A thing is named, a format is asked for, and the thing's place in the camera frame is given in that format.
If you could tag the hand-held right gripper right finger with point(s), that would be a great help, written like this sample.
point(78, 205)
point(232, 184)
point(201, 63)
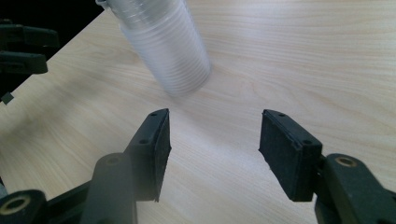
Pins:
point(292, 161)

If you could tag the stack of clear plastic cups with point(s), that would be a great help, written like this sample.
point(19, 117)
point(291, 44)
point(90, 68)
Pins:
point(168, 46)

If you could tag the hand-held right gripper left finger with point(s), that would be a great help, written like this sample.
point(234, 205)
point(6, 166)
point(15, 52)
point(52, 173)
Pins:
point(149, 161)

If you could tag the small dark square piece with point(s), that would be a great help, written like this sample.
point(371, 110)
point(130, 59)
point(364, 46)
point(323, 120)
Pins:
point(7, 98)

